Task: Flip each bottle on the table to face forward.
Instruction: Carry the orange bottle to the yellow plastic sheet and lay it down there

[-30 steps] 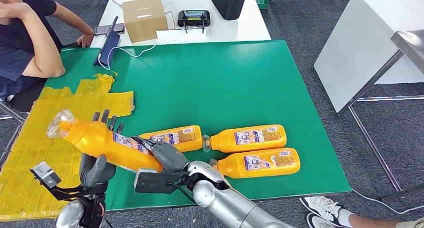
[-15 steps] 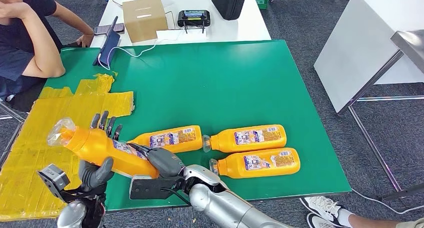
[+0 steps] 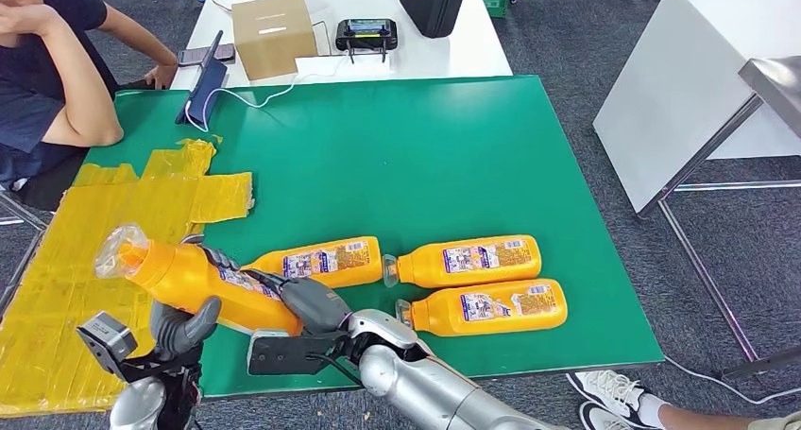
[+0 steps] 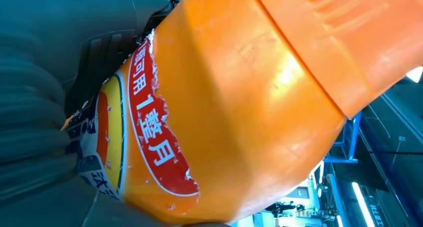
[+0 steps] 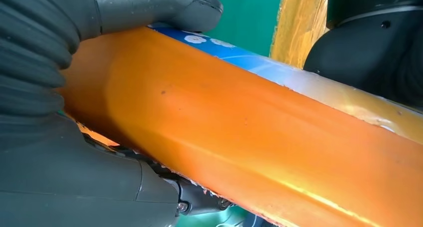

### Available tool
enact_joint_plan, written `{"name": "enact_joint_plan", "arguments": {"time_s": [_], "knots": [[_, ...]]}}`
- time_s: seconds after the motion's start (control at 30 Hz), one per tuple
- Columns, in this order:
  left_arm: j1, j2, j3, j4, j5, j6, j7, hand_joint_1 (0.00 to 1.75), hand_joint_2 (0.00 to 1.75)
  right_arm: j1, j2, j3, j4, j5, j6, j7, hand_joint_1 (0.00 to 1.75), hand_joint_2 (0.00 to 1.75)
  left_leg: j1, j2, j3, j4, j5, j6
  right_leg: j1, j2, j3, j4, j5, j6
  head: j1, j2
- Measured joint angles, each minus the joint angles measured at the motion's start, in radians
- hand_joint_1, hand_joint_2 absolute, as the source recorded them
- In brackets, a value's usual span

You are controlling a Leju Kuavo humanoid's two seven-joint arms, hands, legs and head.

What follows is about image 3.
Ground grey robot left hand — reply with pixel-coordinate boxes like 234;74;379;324
149;233;242;359

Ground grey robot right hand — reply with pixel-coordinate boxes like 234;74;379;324
240;267;353;335

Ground orange detergent bottle clear cap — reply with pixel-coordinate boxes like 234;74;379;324
382;234;543;289
395;278;570;339
94;223;305;338
240;235;383;289

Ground yellow tape patch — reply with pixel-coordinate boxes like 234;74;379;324
0;137;255;416

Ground green work table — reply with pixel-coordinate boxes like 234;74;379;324
82;74;665;400

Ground brown cardboard box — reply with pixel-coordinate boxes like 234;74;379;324
231;0;319;81

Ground black handheld controller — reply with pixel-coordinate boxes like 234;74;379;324
334;18;400;64

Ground person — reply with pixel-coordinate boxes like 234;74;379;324
0;0;179;191

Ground dark smartphone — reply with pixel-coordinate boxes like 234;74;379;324
178;43;237;66

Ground white sneaker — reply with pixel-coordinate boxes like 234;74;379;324
566;370;649;419
578;401;637;430

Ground black carry case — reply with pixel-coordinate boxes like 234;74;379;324
399;0;470;39

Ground person's leg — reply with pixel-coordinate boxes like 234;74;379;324
635;394;801;430

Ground white table metal legs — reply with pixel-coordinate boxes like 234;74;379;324
591;0;801;382

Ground stainless steel table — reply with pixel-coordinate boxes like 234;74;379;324
738;58;801;139

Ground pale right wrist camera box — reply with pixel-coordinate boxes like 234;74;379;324
247;328;350;378

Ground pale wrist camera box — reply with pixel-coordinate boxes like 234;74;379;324
76;311;139;380
247;328;350;378

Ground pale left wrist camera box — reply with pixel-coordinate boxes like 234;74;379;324
76;311;139;380

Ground metal chair frame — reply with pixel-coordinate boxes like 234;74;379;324
0;185;50;318

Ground white charging cable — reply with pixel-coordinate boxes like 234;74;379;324
183;54;349;133

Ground white floor cable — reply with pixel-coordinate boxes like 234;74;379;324
661;354;801;409

